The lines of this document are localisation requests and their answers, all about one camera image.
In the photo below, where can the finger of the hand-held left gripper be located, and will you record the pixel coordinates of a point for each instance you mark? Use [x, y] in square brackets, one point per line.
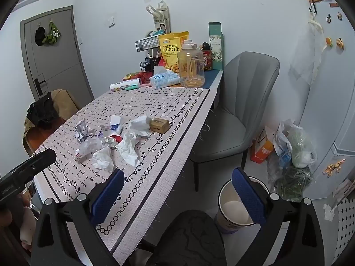
[41, 159]

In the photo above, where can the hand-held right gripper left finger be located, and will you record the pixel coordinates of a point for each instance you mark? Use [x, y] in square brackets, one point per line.
[108, 196]

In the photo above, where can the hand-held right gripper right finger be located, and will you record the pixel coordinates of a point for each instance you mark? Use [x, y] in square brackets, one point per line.
[248, 196]

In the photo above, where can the round beige trash bin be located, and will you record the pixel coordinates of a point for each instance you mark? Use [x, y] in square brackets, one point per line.
[230, 207]

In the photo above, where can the white tissue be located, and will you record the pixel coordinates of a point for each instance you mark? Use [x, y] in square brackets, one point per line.
[129, 148]
[141, 124]
[330, 212]
[104, 159]

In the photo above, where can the white red wrapper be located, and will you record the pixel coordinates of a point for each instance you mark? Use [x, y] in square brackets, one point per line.
[113, 128]

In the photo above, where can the wooden chair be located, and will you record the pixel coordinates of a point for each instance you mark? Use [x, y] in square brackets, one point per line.
[34, 140]

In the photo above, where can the black garment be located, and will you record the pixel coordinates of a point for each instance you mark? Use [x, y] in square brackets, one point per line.
[41, 112]

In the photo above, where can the clear plastic wrapper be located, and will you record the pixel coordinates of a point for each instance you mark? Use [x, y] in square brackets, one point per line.
[87, 146]

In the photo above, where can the bag of green vegetables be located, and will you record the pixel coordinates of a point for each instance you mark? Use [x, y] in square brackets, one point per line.
[294, 183]

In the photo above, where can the orange and white box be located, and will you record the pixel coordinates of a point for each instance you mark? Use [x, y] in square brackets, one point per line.
[262, 151]

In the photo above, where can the dark patterned seat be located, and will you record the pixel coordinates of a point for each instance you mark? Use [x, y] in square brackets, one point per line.
[191, 238]

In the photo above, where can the white plastic bag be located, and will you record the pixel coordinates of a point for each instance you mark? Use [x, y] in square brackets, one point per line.
[298, 146]

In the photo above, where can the white tissue on floor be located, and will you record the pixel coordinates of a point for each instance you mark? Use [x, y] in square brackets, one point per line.
[330, 212]

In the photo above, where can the small brown cardboard box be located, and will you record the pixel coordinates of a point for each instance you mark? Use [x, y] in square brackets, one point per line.
[159, 124]

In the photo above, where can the yellow fridge magnet strip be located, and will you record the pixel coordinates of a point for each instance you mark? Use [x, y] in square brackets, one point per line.
[334, 167]

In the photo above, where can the grey door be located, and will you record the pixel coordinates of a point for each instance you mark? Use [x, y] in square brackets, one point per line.
[58, 61]

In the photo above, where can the black and white patterned mat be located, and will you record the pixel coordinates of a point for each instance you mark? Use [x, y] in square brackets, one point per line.
[344, 227]

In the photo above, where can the printed pink tablecloth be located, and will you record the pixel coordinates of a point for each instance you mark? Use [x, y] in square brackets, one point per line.
[155, 108]

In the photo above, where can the grey upholstered chair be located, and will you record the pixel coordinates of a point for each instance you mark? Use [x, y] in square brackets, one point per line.
[244, 88]

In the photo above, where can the green pen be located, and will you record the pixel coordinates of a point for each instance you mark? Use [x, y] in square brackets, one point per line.
[133, 87]

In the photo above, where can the white wrapped roll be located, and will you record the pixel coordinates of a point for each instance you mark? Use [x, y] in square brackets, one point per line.
[124, 84]

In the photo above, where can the white fridge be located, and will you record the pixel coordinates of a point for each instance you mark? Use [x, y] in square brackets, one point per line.
[327, 102]

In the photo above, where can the black framed table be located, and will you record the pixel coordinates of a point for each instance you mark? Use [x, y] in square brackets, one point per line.
[216, 77]

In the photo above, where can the black cap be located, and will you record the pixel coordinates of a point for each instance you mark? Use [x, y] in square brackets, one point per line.
[40, 35]

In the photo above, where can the red snack packets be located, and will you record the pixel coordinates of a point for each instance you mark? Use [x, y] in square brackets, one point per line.
[137, 76]

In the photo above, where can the blue tissue pack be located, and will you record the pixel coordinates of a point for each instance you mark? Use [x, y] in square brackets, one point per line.
[163, 80]

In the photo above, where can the clear plastic jug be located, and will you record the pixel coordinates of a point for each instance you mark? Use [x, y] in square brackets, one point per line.
[191, 72]

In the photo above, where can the red printed can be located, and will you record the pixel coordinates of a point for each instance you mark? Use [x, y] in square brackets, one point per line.
[205, 61]

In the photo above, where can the black utensil holder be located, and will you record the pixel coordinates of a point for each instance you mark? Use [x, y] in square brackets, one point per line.
[154, 60]

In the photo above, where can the tall green box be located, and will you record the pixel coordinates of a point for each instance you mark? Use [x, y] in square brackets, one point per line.
[216, 47]

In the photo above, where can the white tote bag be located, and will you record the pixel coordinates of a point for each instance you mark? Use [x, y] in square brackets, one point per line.
[307, 55]

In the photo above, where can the yellow snack bag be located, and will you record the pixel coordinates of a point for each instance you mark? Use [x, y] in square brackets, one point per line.
[172, 52]

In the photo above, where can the burger fridge magnet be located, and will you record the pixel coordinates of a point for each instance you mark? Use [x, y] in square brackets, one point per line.
[329, 41]

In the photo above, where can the yellow animal fridge magnet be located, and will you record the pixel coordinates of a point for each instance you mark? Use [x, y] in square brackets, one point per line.
[340, 44]

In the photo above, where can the white milk carton box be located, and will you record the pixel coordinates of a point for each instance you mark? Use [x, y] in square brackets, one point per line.
[155, 20]
[165, 13]

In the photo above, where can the black bicycle fridge magnet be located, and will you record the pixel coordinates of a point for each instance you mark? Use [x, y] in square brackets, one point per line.
[328, 18]

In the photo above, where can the white light switch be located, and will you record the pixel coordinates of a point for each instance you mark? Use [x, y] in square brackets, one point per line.
[111, 21]

